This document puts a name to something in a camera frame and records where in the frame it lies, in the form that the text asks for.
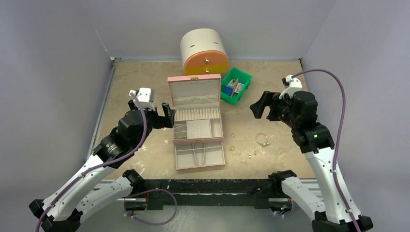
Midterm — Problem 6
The pink jewelry box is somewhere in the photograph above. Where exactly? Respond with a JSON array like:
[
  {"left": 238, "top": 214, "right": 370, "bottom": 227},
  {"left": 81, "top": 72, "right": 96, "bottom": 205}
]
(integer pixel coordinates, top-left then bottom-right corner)
[{"left": 167, "top": 74, "right": 225, "bottom": 170}]

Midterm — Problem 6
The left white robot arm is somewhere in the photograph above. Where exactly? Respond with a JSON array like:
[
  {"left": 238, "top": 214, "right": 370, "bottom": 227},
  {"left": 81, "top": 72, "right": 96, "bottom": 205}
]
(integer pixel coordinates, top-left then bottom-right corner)
[{"left": 29, "top": 100, "right": 175, "bottom": 232}]

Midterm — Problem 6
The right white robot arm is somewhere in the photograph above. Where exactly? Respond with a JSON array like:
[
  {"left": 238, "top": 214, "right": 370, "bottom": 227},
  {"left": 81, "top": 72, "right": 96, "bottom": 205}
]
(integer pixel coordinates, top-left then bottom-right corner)
[{"left": 249, "top": 91, "right": 374, "bottom": 232}]

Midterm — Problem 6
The red white small box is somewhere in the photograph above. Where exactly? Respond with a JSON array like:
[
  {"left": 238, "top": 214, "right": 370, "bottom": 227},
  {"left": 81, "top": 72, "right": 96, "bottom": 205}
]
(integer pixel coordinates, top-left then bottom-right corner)
[{"left": 235, "top": 83, "right": 245, "bottom": 94}]

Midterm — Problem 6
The green plastic bin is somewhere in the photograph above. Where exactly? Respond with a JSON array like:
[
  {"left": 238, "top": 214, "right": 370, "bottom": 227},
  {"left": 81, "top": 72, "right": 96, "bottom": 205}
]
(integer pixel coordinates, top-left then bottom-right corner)
[{"left": 220, "top": 68, "right": 252, "bottom": 105}]

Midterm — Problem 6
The blue box in bin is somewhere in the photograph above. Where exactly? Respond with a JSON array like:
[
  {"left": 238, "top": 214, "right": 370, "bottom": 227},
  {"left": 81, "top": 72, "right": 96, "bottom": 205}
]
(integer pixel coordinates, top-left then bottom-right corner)
[{"left": 223, "top": 86, "right": 234, "bottom": 96}]

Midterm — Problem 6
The cream orange drawer cabinet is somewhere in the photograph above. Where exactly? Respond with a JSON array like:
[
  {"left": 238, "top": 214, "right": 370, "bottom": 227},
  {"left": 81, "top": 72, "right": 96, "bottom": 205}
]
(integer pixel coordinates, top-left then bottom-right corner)
[{"left": 180, "top": 29, "right": 229, "bottom": 75}]

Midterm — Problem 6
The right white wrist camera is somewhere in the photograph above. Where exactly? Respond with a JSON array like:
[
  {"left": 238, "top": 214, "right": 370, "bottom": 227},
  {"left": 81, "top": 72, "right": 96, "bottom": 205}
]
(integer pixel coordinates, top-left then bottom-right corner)
[{"left": 279, "top": 75, "right": 303, "bottom": 99}]

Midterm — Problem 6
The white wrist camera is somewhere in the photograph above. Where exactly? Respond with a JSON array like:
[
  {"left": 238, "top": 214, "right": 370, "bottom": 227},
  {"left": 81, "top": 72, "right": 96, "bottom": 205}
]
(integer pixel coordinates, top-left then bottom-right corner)
[
  {"left": 129, "top": 87, "right": 156, "bottom": 111},
  {"left": 279, "top": 75, "right": 303, "bottom": 99}
]

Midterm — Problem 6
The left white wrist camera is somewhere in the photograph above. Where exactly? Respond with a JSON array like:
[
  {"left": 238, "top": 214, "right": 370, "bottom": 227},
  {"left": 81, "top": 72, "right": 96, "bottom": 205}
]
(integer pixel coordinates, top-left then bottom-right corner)
[{"left": 129, "top": 87, "right": 156, "bottom": 111}]

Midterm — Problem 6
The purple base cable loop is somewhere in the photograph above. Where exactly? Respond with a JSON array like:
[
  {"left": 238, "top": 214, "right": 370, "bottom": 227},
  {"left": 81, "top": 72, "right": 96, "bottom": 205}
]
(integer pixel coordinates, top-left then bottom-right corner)
[{"left": 123, "top": 188, "right": 178, "bottom": 227}]

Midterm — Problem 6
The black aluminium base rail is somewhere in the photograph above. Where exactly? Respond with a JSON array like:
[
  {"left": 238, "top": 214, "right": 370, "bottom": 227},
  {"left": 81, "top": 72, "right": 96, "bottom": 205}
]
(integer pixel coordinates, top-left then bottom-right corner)
[{"left": 119, "top": 179, "right": 296, "bottom": 212}]

